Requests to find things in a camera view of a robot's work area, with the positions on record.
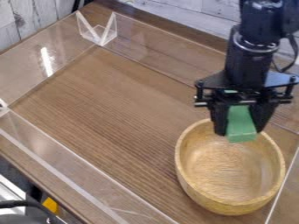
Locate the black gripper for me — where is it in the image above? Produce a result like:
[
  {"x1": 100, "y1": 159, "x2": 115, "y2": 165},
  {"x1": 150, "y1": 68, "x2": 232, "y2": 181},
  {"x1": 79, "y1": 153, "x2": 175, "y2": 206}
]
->
[{"x1": 194, "y1": 26, "x2": 299, "y2": 137}]

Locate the green rectangular block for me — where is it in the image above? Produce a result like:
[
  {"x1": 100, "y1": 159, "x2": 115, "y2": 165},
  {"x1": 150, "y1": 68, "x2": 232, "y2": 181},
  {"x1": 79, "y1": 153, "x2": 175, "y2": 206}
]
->
[{"x1": 226, "y1": 102, "x2": 258, "y2": 143}]

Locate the brown wooden bowl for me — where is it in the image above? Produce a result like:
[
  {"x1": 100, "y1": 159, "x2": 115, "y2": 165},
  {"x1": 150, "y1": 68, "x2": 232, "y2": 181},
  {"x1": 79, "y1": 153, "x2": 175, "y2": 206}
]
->
[{"x1": 174, "y1": 119, "x2": 286, "y2": 216}]

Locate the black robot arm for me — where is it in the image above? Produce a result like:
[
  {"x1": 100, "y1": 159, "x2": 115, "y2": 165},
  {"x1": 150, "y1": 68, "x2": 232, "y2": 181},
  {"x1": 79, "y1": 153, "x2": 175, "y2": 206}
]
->
[{"x1": 194, "y1": 0, "x2": 299, "y2": 136}]

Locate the yellow and grey device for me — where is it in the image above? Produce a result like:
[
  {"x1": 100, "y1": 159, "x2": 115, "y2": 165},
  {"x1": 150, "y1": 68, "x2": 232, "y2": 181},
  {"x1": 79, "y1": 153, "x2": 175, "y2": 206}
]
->
[{"x1": 39, "y1": 196, "x2": 75, "y2": 224}]

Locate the clear acrylic corner bracket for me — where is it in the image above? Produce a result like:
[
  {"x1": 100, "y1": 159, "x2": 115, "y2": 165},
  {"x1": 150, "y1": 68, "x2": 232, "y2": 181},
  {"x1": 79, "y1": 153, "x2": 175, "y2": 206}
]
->
[{"x1": 75, "y1": 11, "x2": 118, "y2": 46}]

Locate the clear acrylic barrier wall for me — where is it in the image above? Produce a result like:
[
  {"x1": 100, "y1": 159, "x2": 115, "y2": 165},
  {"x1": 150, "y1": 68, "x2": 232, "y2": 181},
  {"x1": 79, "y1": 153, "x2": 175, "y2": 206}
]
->
[{"x1": 0, "y1": 99, "x2": 178, "y2": 224}]

